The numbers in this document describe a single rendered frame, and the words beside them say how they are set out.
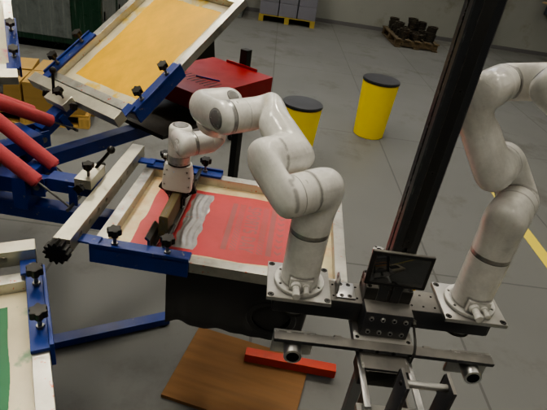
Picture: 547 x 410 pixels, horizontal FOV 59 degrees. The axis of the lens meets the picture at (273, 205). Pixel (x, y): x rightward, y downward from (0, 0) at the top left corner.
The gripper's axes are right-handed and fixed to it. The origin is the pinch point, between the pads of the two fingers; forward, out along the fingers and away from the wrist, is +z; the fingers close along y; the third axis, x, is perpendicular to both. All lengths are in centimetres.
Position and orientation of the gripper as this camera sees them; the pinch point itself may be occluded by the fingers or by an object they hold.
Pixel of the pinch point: (177, 201)
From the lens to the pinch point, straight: 173.3
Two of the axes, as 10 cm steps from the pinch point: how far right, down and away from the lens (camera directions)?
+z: -1.4, 8.5, 5.1
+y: 9.9, 1.6, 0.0
